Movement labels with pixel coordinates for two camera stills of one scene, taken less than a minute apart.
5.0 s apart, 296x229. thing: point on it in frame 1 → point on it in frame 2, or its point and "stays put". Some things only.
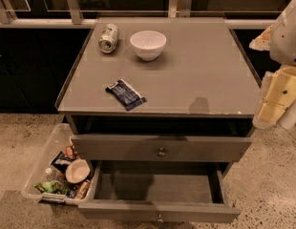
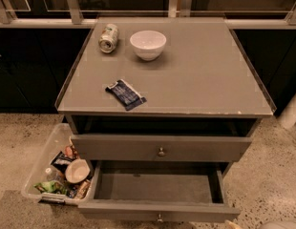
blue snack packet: [126, 95] stays put
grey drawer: [163, 193] stays put
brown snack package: [83, 189] stays put
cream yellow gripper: [286, 37] → [232, 225]
